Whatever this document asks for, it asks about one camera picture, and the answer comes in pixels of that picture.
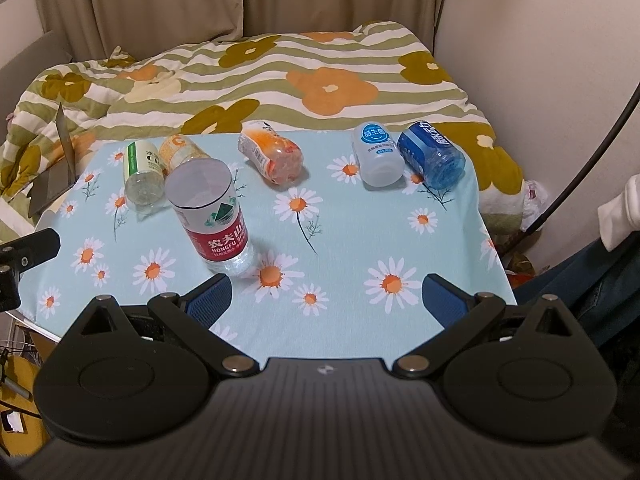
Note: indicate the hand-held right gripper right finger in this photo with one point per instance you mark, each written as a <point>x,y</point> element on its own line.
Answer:
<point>444,301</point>

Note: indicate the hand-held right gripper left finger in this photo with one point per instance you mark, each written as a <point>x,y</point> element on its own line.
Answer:
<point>207,301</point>

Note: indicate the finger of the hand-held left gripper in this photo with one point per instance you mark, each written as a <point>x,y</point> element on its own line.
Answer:
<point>35,249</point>
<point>7,290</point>

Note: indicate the clear red-label bottle cup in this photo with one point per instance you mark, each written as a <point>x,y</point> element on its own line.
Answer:
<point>212,220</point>

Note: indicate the clear green-label bottle cup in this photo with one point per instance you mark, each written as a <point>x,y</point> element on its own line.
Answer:
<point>142,175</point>

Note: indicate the blue bottle cup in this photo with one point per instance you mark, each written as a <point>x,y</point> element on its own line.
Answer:
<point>432,156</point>

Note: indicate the yellow-label bottle cup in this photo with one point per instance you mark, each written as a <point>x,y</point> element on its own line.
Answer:
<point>181,152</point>

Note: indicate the orange bottle cup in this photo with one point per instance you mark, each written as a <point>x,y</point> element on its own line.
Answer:
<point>272,156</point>

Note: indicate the white blue-label bottle cup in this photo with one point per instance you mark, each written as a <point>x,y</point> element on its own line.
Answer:
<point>375,156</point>

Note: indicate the grey laptop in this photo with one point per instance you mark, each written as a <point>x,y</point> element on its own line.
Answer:
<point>52,175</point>

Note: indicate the yellow box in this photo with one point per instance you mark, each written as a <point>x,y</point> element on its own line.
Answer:
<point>20,380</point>

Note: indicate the light blue daisy tablecloth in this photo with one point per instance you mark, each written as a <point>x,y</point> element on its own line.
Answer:
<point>325,240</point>

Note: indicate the white plastic bag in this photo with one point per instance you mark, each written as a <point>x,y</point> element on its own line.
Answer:
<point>534,202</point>

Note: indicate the dark blue cloth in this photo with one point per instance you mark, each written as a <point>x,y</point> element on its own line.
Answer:
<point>595,290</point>

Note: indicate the grey headboard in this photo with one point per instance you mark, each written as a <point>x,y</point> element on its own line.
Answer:
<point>30,60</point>

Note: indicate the white cloth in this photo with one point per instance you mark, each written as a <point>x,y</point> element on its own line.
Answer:
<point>622,215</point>

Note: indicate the striped floral blanket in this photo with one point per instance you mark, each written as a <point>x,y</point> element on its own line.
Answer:
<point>300,75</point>

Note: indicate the beige curtain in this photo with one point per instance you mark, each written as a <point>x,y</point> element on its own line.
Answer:
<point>225,0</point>

